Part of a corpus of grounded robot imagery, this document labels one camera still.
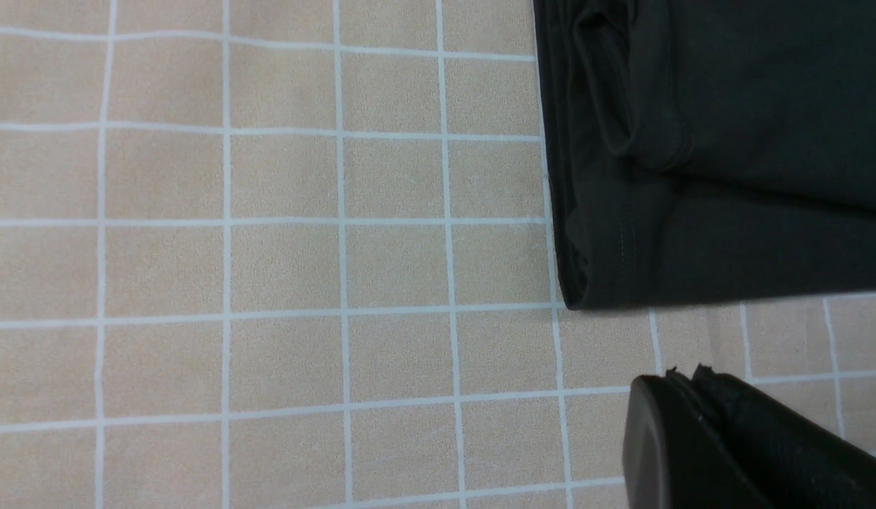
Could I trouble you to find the beige checkered tablecloth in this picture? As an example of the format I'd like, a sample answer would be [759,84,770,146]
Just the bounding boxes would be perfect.
[0,1,876,508]

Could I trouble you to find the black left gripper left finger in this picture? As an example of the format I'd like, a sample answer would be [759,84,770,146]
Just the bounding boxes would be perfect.
[621,371,774,508]

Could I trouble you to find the dark gray long-sleeved shirt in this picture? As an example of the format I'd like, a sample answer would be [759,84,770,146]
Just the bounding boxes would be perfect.
[532,1,876,310]

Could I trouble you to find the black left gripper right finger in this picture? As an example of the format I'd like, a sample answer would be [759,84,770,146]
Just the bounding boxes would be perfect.
[692,365,876,508]

